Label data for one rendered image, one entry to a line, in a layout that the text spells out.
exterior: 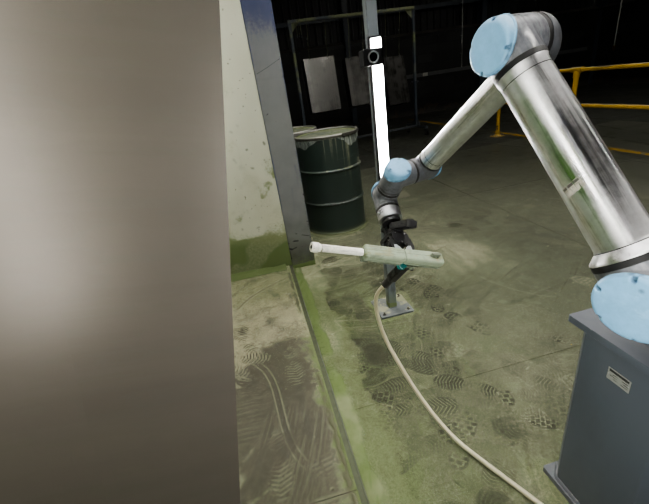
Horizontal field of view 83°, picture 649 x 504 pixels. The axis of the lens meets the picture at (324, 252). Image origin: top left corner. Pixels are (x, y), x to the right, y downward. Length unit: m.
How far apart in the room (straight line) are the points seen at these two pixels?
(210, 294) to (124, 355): 0.12
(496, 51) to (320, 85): 6.64
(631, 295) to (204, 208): 0.76
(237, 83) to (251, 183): 0.63
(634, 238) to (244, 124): 2.18
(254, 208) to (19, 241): 2.30
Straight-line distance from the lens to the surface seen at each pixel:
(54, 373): 0.52
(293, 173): 2.65
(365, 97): 7.76
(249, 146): 2.59
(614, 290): 0.89
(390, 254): 1.20
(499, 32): 0.96
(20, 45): 0.42
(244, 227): 2.72
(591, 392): 1.26
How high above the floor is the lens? 1.29
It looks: 25 degrees down
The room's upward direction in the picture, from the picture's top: 9 degrees counter-clockwise
